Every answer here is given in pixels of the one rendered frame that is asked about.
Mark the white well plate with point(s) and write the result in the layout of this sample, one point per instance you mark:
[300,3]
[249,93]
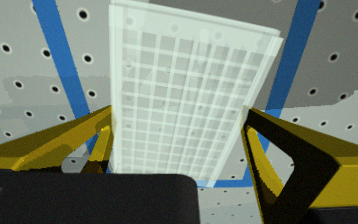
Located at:
[185,96]

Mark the blue tape outline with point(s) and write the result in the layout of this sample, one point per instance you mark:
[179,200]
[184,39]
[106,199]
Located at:
[302,22]

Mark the grey flat base plate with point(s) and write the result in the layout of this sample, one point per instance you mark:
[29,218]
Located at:
[323,95]

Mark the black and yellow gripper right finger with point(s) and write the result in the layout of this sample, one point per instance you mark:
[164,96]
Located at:
[325,169]

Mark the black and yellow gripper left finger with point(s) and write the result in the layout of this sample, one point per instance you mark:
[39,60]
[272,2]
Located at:
[45,150]

